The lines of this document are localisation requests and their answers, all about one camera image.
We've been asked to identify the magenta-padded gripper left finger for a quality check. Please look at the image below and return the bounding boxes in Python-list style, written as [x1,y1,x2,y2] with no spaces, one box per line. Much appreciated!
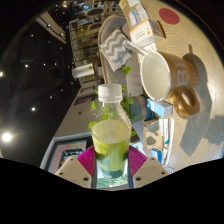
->
[54,144,98,189]

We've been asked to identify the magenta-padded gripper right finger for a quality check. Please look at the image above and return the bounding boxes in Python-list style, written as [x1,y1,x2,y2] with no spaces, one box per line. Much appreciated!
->
[127,144,170,189]

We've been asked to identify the clear bottle with green label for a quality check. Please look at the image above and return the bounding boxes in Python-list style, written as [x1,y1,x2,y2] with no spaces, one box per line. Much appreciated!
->
[90,83,133,189]

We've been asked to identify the blue card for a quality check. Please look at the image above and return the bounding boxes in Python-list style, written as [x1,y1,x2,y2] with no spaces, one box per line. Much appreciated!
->
[150,148,163,161]

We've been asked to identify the green potted plant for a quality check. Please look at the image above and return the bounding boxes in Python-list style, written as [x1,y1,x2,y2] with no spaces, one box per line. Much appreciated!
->
[87,65,154,138]

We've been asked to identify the small blue box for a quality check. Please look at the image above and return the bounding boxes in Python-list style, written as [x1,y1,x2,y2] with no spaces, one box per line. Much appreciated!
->
[146,98,174,119]

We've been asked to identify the ceiling spot lights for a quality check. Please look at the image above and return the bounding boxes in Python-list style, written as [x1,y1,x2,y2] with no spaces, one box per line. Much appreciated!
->
[0,19,68,144]

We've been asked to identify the tan ceramic mug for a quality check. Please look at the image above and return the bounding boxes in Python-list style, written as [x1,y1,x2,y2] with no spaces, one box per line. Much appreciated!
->
[139,50,202,120]

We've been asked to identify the grey chevron pillow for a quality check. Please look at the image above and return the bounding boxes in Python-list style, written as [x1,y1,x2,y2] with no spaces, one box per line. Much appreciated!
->
[99,28,134,73]

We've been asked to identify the white and orange box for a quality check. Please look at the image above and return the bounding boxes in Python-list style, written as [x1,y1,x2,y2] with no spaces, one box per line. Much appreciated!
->
[129,18,167,48]

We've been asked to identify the flat round red coaster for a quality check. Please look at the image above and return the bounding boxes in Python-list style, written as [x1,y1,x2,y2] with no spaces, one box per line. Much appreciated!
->
[158,7,180,25]

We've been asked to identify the group of dining chairs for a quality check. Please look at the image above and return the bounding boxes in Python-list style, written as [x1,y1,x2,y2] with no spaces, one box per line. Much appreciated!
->
[81,0,111,33]

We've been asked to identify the grey sofa with wooden frame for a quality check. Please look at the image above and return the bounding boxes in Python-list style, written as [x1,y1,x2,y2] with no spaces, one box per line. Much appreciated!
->
[97,14,144,98]

